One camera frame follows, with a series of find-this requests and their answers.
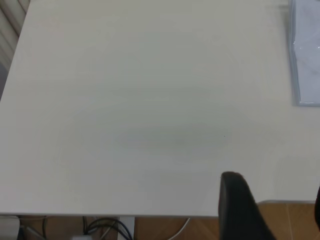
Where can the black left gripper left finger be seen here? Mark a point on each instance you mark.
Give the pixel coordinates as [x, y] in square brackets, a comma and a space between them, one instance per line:
[237, 215]

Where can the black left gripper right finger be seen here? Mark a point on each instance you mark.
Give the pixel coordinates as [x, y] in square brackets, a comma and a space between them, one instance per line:
[318, 207]

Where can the clear plastic green-zip bag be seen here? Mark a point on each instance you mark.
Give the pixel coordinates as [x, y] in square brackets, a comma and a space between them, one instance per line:
[307, 50]

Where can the white table leg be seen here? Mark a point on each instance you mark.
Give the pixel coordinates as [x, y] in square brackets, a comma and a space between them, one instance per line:
[126, 228]

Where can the white box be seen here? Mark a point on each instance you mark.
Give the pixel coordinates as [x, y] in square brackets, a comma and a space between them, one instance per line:
[8, 227]

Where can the beige ribbed panel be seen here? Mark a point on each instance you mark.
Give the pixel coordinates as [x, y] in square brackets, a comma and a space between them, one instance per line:
[11, 30]

